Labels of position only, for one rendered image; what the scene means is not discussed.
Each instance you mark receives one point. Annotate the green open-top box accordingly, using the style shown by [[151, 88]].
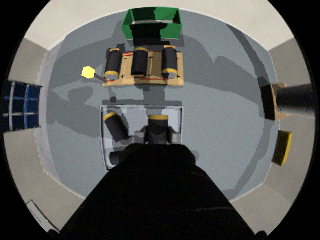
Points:
[[161, 23]]

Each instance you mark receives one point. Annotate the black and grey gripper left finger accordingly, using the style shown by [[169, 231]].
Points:
[[141, 136]]

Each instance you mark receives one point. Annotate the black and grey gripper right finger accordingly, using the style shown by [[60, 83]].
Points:
[[173, 137]]

